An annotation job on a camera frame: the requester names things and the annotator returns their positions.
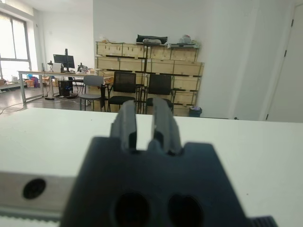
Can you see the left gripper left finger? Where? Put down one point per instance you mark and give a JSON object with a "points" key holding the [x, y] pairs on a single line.
{"points": [[127, 125]]}

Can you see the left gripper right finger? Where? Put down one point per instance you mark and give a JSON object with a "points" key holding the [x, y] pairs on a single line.
{"points": [[165, 127]]}

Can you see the white desktop box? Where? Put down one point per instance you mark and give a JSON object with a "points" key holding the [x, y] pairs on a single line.
{"points": [[56, 67]]}

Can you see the cardboard box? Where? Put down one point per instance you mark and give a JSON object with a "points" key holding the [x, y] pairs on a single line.
{"points": [[29, 83]]}

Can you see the plywood shipping crate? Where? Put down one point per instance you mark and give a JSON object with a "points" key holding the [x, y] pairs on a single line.
{"points": [[187, 83], [132, 64], [184, 54], [188, 68], [185, 98], [107, 63], [159, 66], [160, 52], [135, 50], [109, 49], [181, 110]]}

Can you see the dark trash bin purple liner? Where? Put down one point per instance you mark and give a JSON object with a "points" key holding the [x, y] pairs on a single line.
{"points": [[195, 113]]}

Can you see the black mesh chair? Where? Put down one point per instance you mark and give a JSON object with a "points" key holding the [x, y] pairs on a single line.
{"points": [[159, 84], [124, 82]]}

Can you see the grey padded chair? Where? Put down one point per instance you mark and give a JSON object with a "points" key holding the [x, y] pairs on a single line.
{"points": [[93, 81]]}

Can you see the small black desk device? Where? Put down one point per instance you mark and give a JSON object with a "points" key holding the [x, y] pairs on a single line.
{"points": [[81, 68]]}

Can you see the black computer tower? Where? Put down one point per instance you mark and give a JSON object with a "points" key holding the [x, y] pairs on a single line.
{"points": [[64, 88]]}

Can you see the white power strip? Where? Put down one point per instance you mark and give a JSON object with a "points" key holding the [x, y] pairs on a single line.
{"points": [[50, 98]]}

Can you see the grey wrapped bundle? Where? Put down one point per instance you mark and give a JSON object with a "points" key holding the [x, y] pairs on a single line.
{"points": [[151, 41]]}

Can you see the black computer monitor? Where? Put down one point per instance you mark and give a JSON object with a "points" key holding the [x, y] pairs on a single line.
{"points": [[64, 61]]}

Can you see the plastic wrapped bundle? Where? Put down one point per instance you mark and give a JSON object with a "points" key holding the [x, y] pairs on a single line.
{"points": [[187, 39]]}

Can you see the long black bag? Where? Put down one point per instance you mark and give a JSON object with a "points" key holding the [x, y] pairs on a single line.
{"points": [[151, 37]]}

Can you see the long white desk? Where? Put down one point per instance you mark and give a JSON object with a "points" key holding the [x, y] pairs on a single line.
{"points": [[47, 72]]}

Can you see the white door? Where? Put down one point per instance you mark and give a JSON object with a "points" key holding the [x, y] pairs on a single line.
{"points": [[291, 82]]}

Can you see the dark framed window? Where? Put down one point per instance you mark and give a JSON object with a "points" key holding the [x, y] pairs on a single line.
{"points": [[20, 40]]}

